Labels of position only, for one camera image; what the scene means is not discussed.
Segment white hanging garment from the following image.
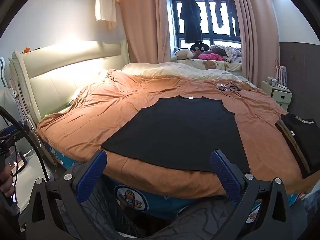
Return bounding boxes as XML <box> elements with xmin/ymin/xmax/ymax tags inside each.
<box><xmin>94</xmin><ymin>0</ymin><xmax>117</xmax><ymax>29</ymax></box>

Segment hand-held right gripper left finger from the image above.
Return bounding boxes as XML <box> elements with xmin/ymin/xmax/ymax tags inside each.
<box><xmin>32</xmin><ymin>150</ymin><xmax>108</xmax><ymax>240</ymax></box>

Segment black cable bundle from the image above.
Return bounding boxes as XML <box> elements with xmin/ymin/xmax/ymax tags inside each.
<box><xmin>217</xmin><ymin>80</ymin><xmax>250</xmax><ymax>98</ymax></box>

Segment white side table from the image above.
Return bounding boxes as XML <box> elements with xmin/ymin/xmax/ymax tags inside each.
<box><xmin>10</xmin><ymin>150</ymin><xmax>54</xmax><ymax>220</ymax></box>

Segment black hanging coat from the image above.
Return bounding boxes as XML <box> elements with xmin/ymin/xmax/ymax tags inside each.
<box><xmin>179</xmin><ymin>0</ymin><xmax>203</xmax><ymax>44</ymax></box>

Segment person's left hand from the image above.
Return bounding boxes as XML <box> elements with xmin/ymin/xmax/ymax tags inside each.
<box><xmin>0</xmin><ymin>165</ymin><xmax>14</xmax><ymax>197</ymax></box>

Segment stack of folded clothes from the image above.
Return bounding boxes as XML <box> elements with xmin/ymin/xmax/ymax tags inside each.
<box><xmin>280</xmin><ymin>113</ymin><xmax>320</xmax><ymax>173</ymax></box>

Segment dark framed window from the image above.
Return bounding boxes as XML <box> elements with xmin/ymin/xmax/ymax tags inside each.
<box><xmin>170</xmin><ymin>0</ymin><xmax>242</xmax><ymax>49</ymax></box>

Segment white nightstand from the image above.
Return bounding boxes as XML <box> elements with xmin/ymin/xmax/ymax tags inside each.
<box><xmin>261</xmin><ymin>80</ymin><xmax>293</xmax><ymax>110</ymax></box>

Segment black plush toy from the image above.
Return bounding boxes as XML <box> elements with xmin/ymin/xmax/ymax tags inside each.
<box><xmin>189</xmin><ymin>42</ymin><xmax>210</xmax><ymax>53</ymax></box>

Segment orange blanket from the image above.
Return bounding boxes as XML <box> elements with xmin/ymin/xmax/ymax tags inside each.
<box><xmin>36</xmin><ymin>70</ymin><xmax>304</xmax><ymax>198</ymax></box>

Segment striped gift bag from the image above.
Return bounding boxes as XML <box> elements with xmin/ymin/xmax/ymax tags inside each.
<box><xmin>275</xmin><ymin>60</ymin><xmax>288</xmax><ymax>88</ymax></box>

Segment dark brown folded garment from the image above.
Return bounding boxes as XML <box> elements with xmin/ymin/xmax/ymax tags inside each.
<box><xmin>275</xmin><ymin>120</ymin><xmax>307</xmax><ymax>179</ymax></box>

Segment blue-grey patterned cloth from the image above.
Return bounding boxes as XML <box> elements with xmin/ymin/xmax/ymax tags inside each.
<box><xmin>301</xmin><ymin>190</ymin><xmax>320</xmax><ymax>240</ymax></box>

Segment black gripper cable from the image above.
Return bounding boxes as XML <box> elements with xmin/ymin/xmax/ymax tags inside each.
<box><xmin>0</xmin><ymin>106</ymin><xmax>50</xmax><ymax>182</ymax></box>

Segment dark hanging garment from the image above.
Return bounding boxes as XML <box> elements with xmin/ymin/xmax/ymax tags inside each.
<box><xmin>215</xmin><ymin>0</ymin><xmax>227</xmax><ymax>29</ymax></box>
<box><xmin>226</xmin><ymin>0</ymin><xmax>238</xmax><ymax>37</ymax></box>

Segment pink cloth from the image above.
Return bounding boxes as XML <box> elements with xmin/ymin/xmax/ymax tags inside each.
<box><xmin>199</xmin><ymin>52</ymin><xmax>224</xmax><ymax>61</ymax></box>

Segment white plush toy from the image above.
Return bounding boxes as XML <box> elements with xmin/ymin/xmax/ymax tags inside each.
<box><xmin>171</xmin><ymin>48</ymin><xmax>197</xmax><ymax>60</ymax></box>

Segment black t-shirt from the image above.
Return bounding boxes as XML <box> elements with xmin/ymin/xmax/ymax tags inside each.
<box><xmin>100</xmin><ymin>96</ymin><xmax>250</xmax><ymax>173</ymax></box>

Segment person's patterned grey pants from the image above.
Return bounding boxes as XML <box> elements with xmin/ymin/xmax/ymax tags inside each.
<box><xmin>67</xmin><ymin>162</ymin><xmax>253</xmax><ymax>240</ymax></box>

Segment blue printed bedsheet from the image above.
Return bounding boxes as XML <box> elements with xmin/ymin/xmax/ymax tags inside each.
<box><xmin>44</xmin><ymin>142</ymin><xmax>304</xmax><ymax>223</ymax></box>

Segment tablet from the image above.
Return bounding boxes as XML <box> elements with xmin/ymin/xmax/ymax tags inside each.
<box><xmin>9</xmin><ymin>151</ymin><xmax>27</xmax><ymax>175</ymax></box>

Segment bear print window cushion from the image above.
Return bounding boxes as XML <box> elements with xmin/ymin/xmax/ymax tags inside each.
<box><xmin>172</xmin><ymin>58</ymin><xmax>243</xmax><ymax>72</ymax></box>

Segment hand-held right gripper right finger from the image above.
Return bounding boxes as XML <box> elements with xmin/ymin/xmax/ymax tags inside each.
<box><xmin>210</xmin><ymin>150</ymin><xmax>293</xmax><ymax>240</ymax></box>

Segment pink curtain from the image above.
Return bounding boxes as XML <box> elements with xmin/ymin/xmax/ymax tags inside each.
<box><xmin>117</xmin><ymin>0</ymin><xmax>173</xmax><ymax>64</ymax></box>
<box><xmin>227</xmin><ymin>0</ymin><xmax>280</xmax><ymax>88</ymax></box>

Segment cream padded headboard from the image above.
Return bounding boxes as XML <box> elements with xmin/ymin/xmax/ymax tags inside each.
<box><xmin>9</xmin><ymin>40</ymin><xmax>130</xmax><ymax>140</ymax></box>

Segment cream duvet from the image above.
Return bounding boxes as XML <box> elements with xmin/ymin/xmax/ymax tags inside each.
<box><xmin>100</xmin><ymin>62</ymin><xmax>250</xmax><ymax>83</ymax></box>

